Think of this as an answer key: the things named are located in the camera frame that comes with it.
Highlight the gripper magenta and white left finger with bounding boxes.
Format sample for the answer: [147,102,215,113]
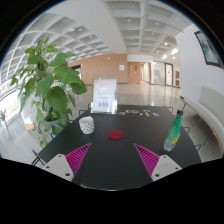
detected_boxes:
[43,143,91,181]

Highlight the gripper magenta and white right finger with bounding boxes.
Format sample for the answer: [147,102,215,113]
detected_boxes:
[134,143,181,181]

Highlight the green plastic water bottle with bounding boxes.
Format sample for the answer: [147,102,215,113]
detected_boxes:
[164,110,183,152]

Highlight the white dotted cup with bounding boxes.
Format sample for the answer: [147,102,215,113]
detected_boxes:
[79,116,94,134]

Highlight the red round coaster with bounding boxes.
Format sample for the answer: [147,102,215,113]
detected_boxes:
[108,130,123,140]

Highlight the round sticker on table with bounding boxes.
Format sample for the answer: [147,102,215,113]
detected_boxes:
[118,112,126,116]

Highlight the white bench seat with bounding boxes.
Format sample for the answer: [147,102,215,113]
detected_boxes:
[183,86,224,156]

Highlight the acrylic sign stand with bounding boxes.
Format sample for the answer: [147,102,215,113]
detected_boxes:
[91,78,117,114]

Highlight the green potted plant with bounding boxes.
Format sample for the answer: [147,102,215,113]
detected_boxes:
[10,37,87,148]

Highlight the wooden door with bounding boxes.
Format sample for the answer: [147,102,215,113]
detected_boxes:
[128,62,140,84]

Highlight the framed wall picture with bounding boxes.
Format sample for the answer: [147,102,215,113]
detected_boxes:
[195,31,224,68]

